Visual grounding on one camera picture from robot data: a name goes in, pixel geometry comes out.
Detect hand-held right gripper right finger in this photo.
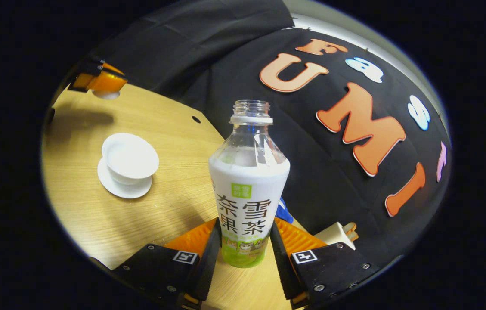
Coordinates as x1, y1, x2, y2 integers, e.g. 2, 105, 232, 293
269, 217, 402, 310

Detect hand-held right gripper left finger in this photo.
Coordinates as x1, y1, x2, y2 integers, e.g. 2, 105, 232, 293
111, 217, 222, 308

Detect white teacup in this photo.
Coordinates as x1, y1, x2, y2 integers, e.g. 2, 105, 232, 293
102, 133, 160, 186

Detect white label water bottle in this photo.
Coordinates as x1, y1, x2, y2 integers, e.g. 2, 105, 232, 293
208, 100, 291, 268

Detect white toaster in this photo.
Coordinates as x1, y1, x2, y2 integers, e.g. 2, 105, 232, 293
314, 222, 356, 250

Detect white saucer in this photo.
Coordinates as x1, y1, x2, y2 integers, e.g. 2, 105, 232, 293
97, 157, 153, 199

